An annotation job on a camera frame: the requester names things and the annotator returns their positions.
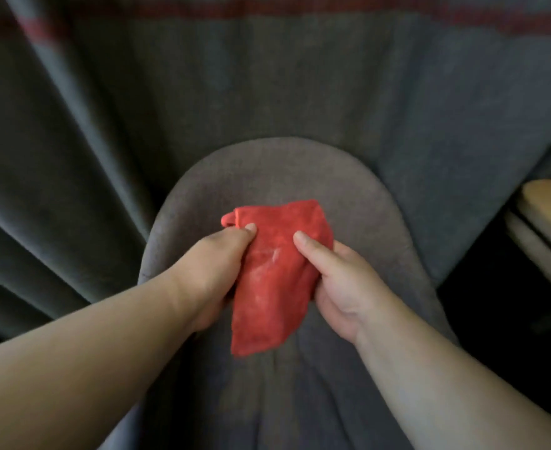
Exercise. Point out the grey curtain with red stripe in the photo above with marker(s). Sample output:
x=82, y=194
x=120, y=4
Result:
x=275, y=79

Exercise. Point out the person's left thumb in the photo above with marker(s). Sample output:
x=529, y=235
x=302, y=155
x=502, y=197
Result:
x=242, y=231

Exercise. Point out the person's right forearm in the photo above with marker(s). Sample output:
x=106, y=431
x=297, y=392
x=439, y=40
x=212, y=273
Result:
x=449, y=393

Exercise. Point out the person's left forearm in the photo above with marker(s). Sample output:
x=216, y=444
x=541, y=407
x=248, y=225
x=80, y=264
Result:
x=78, y=365

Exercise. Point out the person's left hand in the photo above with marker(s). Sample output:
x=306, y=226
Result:
x=207, y=271

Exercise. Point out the light wooden furniture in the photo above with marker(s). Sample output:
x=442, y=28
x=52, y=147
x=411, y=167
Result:
x=545, y=224

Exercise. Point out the red cloth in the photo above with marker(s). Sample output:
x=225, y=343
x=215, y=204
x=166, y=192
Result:
x=275, y=281

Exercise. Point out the person's right thumb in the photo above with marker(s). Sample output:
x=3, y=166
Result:
x=314, y=250

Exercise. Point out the grey ironing board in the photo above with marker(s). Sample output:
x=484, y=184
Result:
x=275, y=192

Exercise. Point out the person's right hand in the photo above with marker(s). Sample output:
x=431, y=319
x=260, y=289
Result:
x=350, y=290

